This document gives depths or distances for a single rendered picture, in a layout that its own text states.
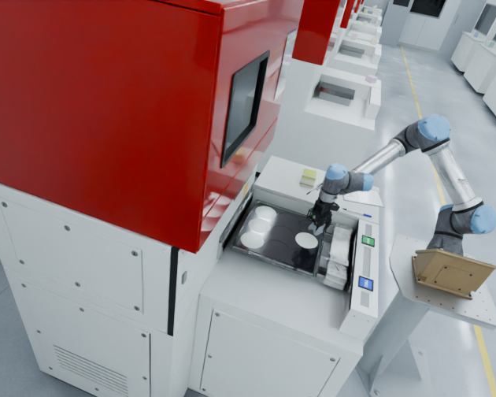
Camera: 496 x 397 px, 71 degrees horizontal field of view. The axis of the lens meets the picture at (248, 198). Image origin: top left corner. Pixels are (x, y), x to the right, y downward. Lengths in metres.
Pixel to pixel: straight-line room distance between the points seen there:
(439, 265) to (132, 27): 1.45
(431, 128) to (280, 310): 0.94
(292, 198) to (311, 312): 0.57
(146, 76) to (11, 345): 1.88
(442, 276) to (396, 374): 0.90
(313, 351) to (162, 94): 1.06
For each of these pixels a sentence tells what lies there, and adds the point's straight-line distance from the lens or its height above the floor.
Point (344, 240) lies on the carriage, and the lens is 1.69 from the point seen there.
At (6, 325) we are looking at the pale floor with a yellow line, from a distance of 2.46.
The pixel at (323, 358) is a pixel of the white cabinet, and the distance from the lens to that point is 1.45.
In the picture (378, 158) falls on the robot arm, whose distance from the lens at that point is 1.65.
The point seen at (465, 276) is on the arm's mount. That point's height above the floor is 0.93.
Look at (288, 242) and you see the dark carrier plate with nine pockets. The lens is 1.54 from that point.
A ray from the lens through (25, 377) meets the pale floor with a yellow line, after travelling 2.25.
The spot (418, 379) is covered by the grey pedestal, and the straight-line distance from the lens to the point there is 2.52.
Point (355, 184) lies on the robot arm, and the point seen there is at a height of 1.22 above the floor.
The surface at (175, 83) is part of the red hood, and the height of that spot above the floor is 1.66.
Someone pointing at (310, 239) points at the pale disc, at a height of 0.90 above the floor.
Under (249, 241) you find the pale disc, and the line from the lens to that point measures 1.49.
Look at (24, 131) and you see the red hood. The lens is 1.06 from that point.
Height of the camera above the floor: 1.90
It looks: 35 degrees down
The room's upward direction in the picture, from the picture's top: 11 degrees clockwise
